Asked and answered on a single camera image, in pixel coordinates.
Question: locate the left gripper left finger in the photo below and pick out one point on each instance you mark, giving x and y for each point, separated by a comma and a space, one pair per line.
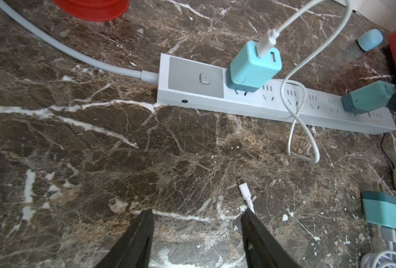
133, 248

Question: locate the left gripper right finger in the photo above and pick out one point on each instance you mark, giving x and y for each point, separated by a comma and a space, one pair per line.
261, 248

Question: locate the teal charger with black cable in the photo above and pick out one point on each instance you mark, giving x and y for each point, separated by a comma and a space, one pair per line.
369, 98

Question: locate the blue earbud case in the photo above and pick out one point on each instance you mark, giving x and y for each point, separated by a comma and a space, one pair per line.
370, 40

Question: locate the red metal cup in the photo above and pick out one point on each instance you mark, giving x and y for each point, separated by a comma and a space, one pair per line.
94, 10

